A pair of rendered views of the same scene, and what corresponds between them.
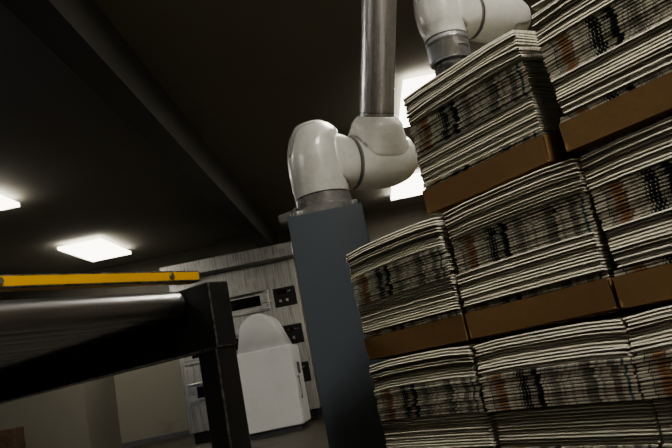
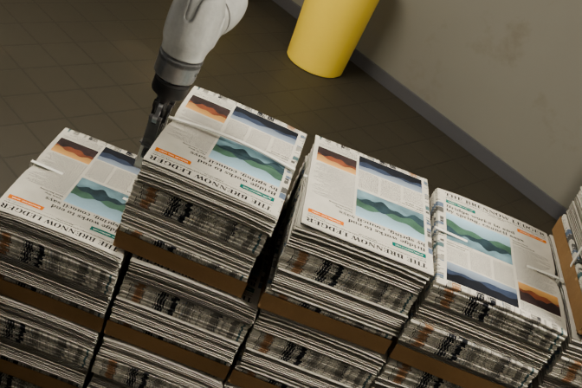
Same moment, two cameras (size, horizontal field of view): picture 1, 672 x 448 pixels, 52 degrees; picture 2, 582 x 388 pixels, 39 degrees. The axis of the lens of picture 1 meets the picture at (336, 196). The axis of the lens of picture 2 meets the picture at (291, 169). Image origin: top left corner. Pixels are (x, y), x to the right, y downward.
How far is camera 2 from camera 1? 156 cm
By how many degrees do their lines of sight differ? 69
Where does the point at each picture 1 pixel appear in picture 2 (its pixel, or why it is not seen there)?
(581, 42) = (312, 267)
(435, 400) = (43, 344)
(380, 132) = not seen: outside the picture
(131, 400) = not seen: outside the picture
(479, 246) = (148, 294)
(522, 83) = (255, 245)
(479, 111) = (210, 229)
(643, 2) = (359, 281)
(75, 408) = not seen: outside the picture
